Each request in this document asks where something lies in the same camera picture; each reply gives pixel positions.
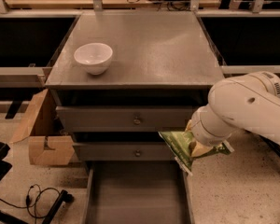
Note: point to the black base leg at right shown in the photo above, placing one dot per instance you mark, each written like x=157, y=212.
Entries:
x=274, y=147

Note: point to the grey middle drawer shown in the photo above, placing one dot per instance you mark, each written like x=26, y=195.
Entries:
x=123, y=151

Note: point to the white ceramic bowl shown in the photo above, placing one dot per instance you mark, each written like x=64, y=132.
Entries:
x=94, y=58

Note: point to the green jalapeno chip bag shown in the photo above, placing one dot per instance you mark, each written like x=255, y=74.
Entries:
x=178, y=142

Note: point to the grey drawer cabinet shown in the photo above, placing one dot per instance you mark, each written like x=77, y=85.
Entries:
x=159, y=59

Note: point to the grey open bottom drawer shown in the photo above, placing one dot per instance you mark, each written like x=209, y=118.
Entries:
x=137, y=192

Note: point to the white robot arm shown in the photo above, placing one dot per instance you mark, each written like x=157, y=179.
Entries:
x=250, y=102

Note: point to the grey top drawer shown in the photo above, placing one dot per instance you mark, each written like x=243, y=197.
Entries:
x=112, y=118

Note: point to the brown cardboard box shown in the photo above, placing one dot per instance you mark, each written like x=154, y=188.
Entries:
x=38, y=128

